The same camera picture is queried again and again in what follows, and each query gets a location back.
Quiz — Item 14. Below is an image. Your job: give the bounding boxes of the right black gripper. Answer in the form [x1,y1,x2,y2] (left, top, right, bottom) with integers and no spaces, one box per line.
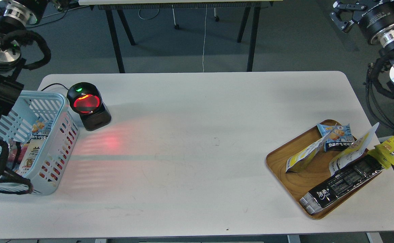
[330,0,394,34]

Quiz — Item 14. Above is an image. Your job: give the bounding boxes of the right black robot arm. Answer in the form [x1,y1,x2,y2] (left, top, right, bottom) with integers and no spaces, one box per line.
[330,0,394,132]

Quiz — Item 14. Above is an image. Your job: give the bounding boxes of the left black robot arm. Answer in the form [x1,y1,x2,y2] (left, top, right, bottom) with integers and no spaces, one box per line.
[0,0,51,195]

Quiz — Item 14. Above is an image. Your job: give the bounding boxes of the blue snack bag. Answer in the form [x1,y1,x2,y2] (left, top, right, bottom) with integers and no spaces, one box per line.
[317,123,356,151]

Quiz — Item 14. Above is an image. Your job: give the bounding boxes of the yellow cartoon snack bag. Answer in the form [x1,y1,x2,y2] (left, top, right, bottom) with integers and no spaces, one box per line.
[368,135,394,169]

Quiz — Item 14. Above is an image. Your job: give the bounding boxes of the black long snack package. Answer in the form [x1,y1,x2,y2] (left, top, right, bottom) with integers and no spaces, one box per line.
[299,155,383,214]

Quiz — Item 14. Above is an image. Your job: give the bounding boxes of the light blue plastic basket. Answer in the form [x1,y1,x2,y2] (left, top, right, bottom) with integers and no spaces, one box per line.
[0,91,79,195]

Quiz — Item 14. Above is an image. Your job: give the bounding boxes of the snack packages inside basket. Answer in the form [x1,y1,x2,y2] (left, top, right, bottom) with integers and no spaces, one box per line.
[6,118,54,176]

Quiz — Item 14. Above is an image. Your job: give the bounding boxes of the black leg background table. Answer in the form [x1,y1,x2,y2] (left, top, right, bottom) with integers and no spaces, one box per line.
[79,0,283,74]

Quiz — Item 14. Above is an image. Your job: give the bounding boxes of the wooden oval tray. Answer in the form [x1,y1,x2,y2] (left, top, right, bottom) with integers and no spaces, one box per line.
[266,126,381,219]

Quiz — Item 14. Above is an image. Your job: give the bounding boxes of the black barcode scanner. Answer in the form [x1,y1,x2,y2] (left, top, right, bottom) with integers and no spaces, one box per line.
[66,82,112,131]

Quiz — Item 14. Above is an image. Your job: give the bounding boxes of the white hanging cable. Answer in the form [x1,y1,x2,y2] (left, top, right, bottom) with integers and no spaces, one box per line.
[202,4,208,73]

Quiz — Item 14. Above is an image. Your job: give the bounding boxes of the black scanner cable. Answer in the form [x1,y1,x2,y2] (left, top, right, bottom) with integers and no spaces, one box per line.
[41,83,70,92]

